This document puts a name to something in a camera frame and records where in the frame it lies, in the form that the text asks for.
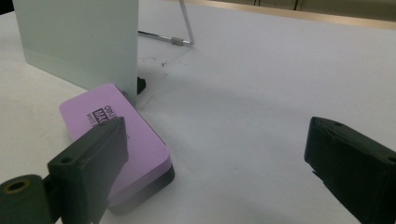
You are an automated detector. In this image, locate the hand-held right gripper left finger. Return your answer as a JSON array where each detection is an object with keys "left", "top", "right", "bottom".
[{"left": 47, "top": 116, "right": 130, "bottom": 224}]

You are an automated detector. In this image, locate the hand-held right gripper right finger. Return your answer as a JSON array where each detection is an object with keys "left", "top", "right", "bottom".
[{"left": 304, "top": 116, "right": 396, "bottom": 224}]

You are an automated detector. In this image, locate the purple whiteboard eraser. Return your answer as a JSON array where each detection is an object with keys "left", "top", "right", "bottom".
[{"left": 59, "top": 82, "right": 176, "bottom": 217}]

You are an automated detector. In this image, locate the black whiteboard foot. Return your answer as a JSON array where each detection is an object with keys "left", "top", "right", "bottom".
[{"left": 136, "top": 77, "right": 148, "bottom": 95}]

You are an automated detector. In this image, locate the white table cover sheet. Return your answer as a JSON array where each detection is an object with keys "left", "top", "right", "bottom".
[{"left": 0, "top": 0, "right": 396, "bottom": 224}]

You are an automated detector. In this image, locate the pale standing whiteboard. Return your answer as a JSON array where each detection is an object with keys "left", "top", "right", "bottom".
[{"left": 12, "top": 0, "right": 140, "bottom": 105}]

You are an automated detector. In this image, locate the metal wire whiteboard stand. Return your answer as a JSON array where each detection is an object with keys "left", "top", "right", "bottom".
[{"left": 138, "top": 0, "right": 195, "bottom": 48}]

